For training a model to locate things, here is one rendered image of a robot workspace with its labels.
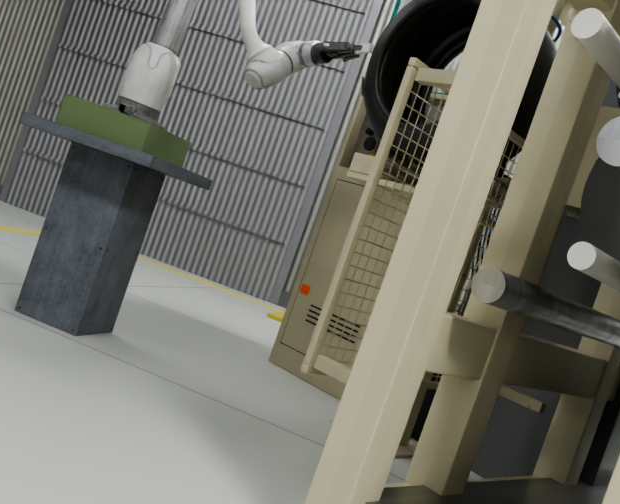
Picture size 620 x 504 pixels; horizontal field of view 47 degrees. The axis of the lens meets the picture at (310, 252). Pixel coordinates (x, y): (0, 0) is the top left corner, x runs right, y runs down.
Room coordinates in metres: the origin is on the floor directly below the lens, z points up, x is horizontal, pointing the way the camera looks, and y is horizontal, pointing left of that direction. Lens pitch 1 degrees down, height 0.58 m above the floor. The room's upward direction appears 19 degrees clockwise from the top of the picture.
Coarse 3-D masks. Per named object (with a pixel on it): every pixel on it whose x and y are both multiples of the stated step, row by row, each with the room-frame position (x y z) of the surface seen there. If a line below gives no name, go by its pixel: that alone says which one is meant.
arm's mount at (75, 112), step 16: (64, 112) 2.38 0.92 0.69; (80, 112) 2.37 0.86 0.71; (96, 112) 2.36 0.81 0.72; (112, 112) 2.34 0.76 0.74; (80, 128) 2.37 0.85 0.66; (96, 128) 2.35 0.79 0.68; (112, 128) 2.34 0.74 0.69; (128, 128) 2.33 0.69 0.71; (144, 128) 2.32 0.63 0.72; (160, 128) 2.38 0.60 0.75; (128, 144) 2.32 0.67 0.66; (144, 144) 2.32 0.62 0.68; (160, 144) 2.42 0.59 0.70; (176, 144) 2.53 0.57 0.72; (176, 160) 2.57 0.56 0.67
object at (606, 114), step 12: (600, 108) 2.07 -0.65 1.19; (612, 108) 2.04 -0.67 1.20; (600, 120) 2.06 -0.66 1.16; (588, 144) 2.06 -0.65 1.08; (588, 156) 2.06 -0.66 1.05; (588, 168) 2.05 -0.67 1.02; (576, 180) 2.06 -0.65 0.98; (576, 192) 2.05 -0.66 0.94; (576, 204) 2.05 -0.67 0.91; (576, 216) 2.23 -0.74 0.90
